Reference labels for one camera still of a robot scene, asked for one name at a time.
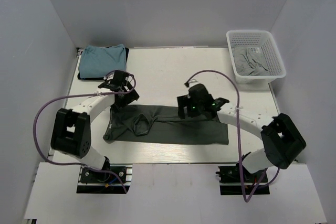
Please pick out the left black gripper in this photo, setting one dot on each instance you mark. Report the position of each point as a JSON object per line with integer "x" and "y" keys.
{"x": 131, "y": 97}

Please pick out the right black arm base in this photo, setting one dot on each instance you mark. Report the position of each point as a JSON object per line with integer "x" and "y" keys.
{"x": 229, "y": 182}

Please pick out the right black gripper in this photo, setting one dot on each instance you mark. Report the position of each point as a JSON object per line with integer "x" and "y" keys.
{"x": 184, "y": 102}

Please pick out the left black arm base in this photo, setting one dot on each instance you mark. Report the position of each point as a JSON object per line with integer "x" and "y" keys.
{"x": 90, "y": 182}

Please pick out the white plastic basket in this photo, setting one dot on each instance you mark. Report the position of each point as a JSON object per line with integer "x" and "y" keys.
{"x": 265, "y": 42}

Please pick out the light grey t-shirt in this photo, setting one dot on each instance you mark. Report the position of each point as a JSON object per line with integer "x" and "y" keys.
{"x": 249, "y": 61}

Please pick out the folded light blue t-shirt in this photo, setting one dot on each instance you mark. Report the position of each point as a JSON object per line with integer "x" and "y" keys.
{"x": 102, "y": 61}

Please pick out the dark grey t-shirt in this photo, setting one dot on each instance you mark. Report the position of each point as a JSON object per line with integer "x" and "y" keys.
{"x": 161, "y": 124}

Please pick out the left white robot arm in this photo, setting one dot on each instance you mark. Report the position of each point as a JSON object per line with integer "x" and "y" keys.
{"x": 72, "y": 128}

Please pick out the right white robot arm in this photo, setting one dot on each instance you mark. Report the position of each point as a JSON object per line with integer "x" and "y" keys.
{"x": 282, "y": 141}

